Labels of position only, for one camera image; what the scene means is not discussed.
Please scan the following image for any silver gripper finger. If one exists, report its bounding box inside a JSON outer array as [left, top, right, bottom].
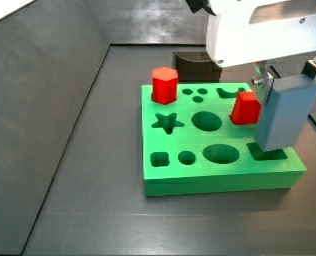
[[251, 61, 276, 104]]

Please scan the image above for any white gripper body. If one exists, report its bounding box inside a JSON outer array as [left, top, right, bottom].
[[184, 0, 316, 69]]

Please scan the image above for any blue rectangular block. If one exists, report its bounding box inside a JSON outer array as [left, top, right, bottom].
[[254, 74, 316, 151]]

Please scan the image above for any black curved fixture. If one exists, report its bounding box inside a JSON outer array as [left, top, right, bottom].
[[174, 52, 222, 83]]

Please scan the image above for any green shape sorter board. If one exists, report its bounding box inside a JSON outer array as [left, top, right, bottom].
[[140, 83, 306, 196]]

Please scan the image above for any red rectangular block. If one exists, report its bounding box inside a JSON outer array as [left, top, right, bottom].
[[230, 91, 260, 125]]

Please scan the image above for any red hexagonal prism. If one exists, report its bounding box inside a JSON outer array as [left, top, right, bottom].
[[151, 67, 178, 105]]

